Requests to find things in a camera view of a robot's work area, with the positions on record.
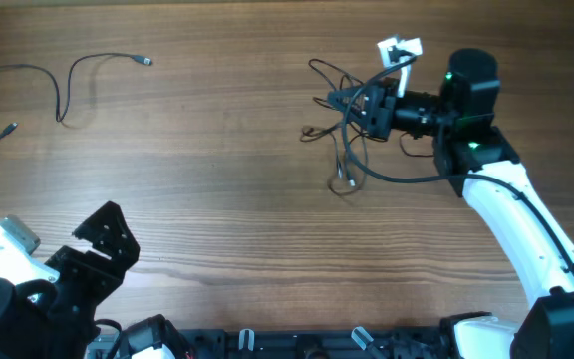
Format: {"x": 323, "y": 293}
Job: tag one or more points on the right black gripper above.
{"x": 382, "y": 100}

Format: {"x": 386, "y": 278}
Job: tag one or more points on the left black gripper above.
{"x": 124, "y": 247}

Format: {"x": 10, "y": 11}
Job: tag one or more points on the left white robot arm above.
{"x": 19, "y": 338}

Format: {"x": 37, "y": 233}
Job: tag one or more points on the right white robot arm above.
{"x": 472, "y": 154}

